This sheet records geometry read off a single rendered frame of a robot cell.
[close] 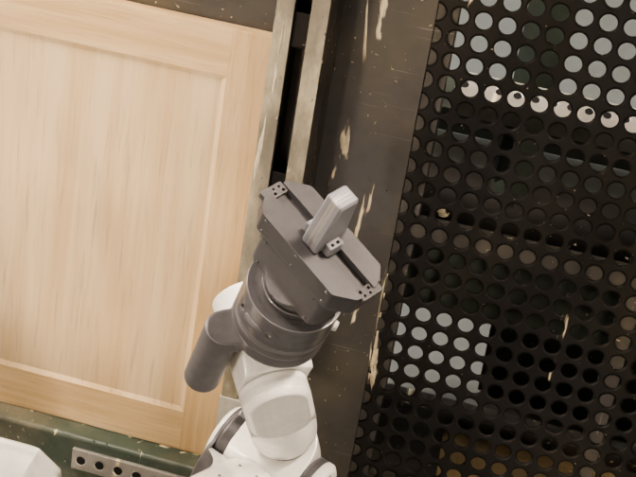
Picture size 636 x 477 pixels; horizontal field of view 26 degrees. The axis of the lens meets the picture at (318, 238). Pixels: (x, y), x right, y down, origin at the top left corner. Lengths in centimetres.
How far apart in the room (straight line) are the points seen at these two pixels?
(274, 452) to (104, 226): 41
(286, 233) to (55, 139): 62
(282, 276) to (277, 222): 5
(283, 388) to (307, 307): 12
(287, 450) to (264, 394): 21
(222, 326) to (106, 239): 51
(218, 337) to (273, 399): 8
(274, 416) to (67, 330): 56
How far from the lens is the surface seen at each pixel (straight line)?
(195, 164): 163
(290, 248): 111
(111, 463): 181
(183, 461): 179
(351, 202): 107
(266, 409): 126
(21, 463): 133
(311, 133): 152
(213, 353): 123
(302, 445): 144
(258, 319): 117
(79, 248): 173
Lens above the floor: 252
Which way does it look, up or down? 56 degrees down
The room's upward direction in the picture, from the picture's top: straight up
